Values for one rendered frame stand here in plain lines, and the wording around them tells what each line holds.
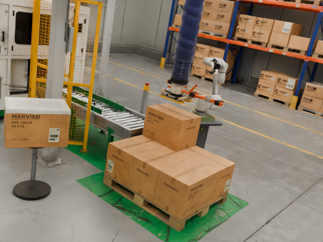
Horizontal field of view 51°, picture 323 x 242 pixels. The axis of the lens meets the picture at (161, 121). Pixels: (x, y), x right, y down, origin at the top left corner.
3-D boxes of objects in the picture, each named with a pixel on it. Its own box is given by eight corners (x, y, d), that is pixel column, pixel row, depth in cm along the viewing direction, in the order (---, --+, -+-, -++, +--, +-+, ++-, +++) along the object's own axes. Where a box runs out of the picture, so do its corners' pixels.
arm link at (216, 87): (206, 109, 504) (220, 110, 510) (211, 109, 488) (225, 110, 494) (209, 58, 507) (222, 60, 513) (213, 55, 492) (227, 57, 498)
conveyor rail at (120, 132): (33, 95, 582) (33, 84, 576) (36, 94, 586) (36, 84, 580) (127, 143, 450) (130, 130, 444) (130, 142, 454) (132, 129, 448)
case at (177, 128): (142, 134, 453) (146, 105, 441) (161, 129, 483) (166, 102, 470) (176, 151, 417) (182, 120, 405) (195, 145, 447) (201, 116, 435)
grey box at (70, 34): (58, 49, 420) (60, 24, 411) (62, 49, 424) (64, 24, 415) (68, 52, 409) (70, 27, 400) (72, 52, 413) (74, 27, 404)
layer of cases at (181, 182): (104, 172, 418) (108, 142, 406) (156, 155, 494) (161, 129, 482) (181, 220, 350) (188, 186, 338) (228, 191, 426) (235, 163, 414)
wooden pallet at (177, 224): (102, 183, 423) (104, 172, 418) (155, 164, 499) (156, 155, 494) (178, 232, 354) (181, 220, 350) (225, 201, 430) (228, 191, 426)
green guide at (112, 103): (62, 84, 620) (62, 79, 618) (67, 84, 628) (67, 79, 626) (123, 111, 529) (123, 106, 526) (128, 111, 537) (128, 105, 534)
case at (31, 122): (4, 148, 331) (6, 108, 318) (3, 132, 364) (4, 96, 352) (68, 147, 358) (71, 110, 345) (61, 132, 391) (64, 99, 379)
